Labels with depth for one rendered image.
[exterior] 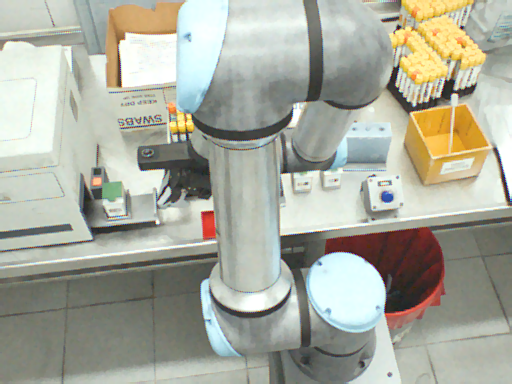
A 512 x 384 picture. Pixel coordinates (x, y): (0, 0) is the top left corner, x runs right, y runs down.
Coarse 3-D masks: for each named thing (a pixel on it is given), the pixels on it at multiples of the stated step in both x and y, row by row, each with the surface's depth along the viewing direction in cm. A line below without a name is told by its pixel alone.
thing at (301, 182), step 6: (294, 174) 130; (300, 174) 129; (306, 174) 130; (312, 174) 130; (294, 180) 130; (300, 180) 130; (306, 180) 131; (312, 180) 131; (294, 186) 132; (300, 186) 132; (306, 186) 132; (294, 192) 134; (300, 192) 134
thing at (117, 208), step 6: (120, 198) 122; (126, 198) 126; (108, 204) 122; (114, 204) 122; (120, 204) 122; (126, 204) 125; (108, 210) 123; (114, 210) 124; (120, 210) 124; (126, 210) 124; (108, 216) 125; (114, 216) 125; (120, 216) 126
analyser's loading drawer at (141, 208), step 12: (156, 192) 128; (84, 204) 129; (96, 204) 128; (132, 204) 128; (144, 204) 128; (156, 204) 126; (96, 216) 127; (132, 216) 127; (144, 216) 126; (156, 216) 125
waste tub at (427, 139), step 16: (416, 112) 134; (432, 112) 135; (448, 112) 136; (464, 112) 136; (416, 128) 132; (432, 128) 139; (448, 128) 141; (464, 128) 138; (480, 128) 131; (416, 144) 134; (432, 144) 140; (448, 144) 140; (464, 144) 139; (480, 144) 132; (416, 160) 136; (432, 160) 127; (448, 160) 128; (464, 160) 130; (480, 160) 131; (432, 176) 132; (448, 176) 133; (464, 176) 135
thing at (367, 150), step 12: (348, 132) 131; (360, 132) 131; (372, 132) 131; (384, 132) 131; (348, 144) 132; (360, 144) 132; (372, 144) 132; (384, 144) 132; (348, 156) 136; (360, 156) 136; (372, 156) 136; (384, 156) 135; (348, 168) 137; (360, 168) 137; (372, 168) 137; (384, 168) 137
